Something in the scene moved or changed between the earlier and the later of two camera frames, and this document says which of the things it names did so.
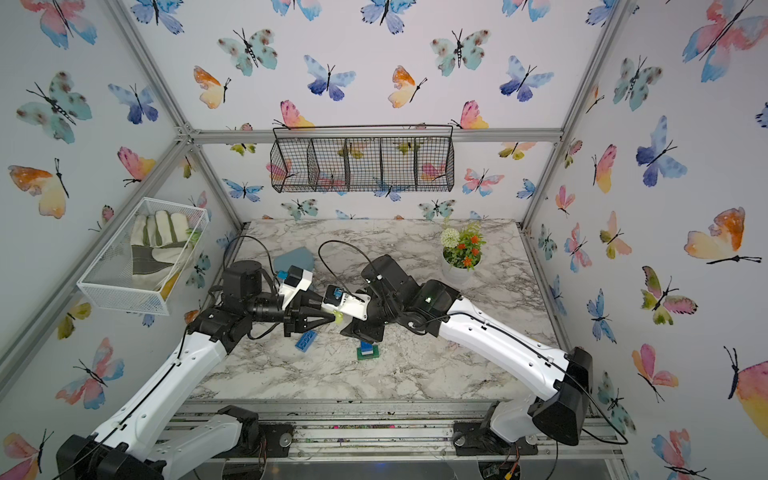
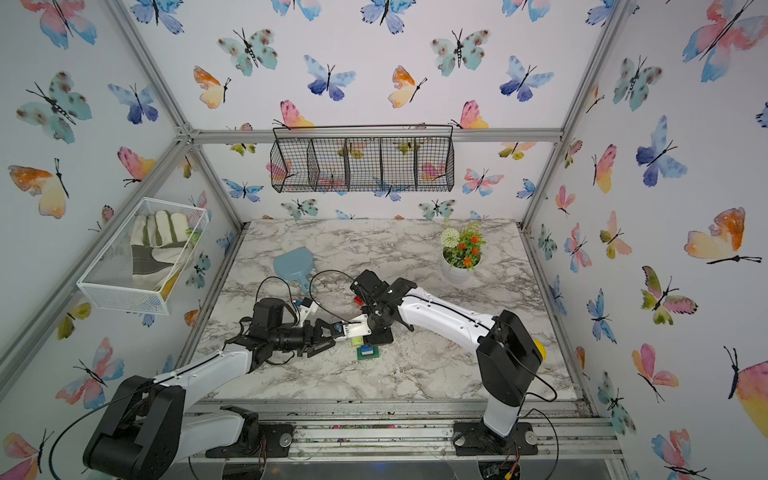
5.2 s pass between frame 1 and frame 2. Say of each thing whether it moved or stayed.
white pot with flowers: stayed
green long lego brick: stayed
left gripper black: moved
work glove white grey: stayed
